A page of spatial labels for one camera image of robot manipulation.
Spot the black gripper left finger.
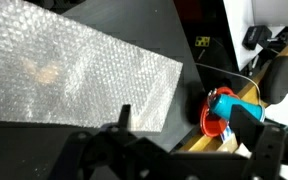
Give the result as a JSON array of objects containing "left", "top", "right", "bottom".
[{"left": 48, "top": 104, "right": 185, "bottom": 180}]

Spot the black computer mouse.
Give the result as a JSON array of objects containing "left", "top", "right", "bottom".
[{"left": 262, "top": 55, "right": 288, "bottom": 105}]

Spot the white bubble wrap sheet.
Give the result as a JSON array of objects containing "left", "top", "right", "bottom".
[{"left": 0, "top": 0, "right": 184, "bottom": 133}]

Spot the thin white cable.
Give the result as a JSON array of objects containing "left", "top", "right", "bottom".
[{"left": 195, "top": 62, "right": 262, "bottom": 102}]

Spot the small black device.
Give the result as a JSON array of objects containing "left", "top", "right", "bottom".
[{"left": 242, "top": 24, "right": 274, "bottom": 51}]

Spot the teal plastic cup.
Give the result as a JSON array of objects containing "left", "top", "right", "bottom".
[{"left": 210, "top": 93, "right": 266, "bottom": 123}]

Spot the wooden desk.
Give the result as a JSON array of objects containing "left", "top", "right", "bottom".
[{"left": 178, "top": 30, "right": 288, "bottom": 153}]

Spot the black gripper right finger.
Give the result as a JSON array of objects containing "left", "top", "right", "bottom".
[{"left": 228, "top": 104, "right": 288, "bottom": 180}]

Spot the red plastic bowl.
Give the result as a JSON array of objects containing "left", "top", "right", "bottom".
[{"left": 199, "top": 86, "right": 240, "bottom": 139}]

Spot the yellow black tag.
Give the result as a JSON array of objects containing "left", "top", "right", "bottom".
[{"left": 194, "top": 35, "right": 211, "bottom": 48}]

